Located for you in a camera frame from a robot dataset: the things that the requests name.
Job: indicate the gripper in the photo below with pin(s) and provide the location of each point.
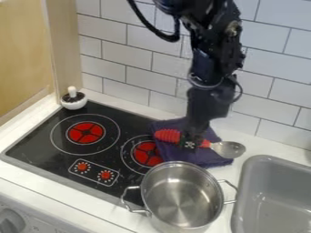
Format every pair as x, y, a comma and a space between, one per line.
208, 103

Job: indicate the red spoon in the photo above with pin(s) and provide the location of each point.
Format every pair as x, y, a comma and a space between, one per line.
168, 135

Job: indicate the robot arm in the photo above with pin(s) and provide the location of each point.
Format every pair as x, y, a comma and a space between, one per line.
216, 36

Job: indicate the toy stove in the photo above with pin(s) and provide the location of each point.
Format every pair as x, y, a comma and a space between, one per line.
48, 151

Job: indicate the purple cloth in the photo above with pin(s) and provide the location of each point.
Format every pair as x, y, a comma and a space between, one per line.
182, 154

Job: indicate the silver pot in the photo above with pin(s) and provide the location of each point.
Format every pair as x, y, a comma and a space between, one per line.
182, 197

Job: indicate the toy sink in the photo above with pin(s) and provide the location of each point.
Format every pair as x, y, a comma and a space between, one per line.
275, 197

